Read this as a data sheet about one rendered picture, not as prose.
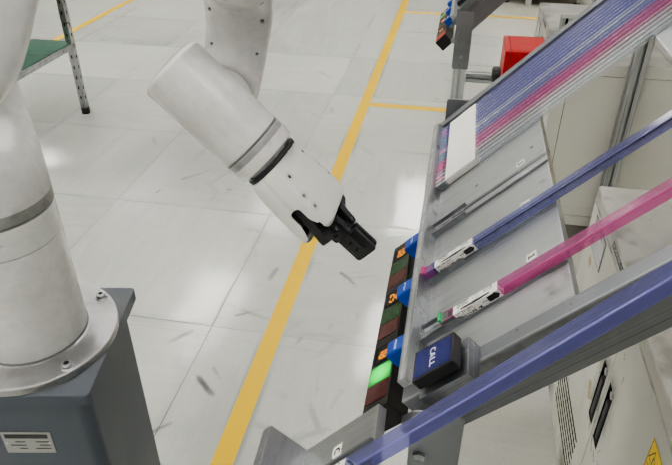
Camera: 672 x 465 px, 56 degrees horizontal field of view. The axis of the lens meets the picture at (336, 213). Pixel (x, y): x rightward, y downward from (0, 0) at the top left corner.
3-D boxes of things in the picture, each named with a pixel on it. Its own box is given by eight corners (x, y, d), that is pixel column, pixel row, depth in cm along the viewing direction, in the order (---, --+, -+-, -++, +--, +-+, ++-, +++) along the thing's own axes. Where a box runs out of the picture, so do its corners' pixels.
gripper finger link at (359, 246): (323, 224, 81) (359, 258, 83) (318, 238, 78) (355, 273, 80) (340, 211, 79) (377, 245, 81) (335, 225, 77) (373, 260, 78)
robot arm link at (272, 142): (242, 146, 82) (259, 162, 83) (219, 178, 75) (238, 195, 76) (284, 106, 78) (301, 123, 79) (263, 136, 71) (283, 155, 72)
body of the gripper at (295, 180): (257, 154, 83) (318, 210, 86) (232, 192, 75) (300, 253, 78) (294, 119, 80) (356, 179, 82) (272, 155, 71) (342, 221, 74)
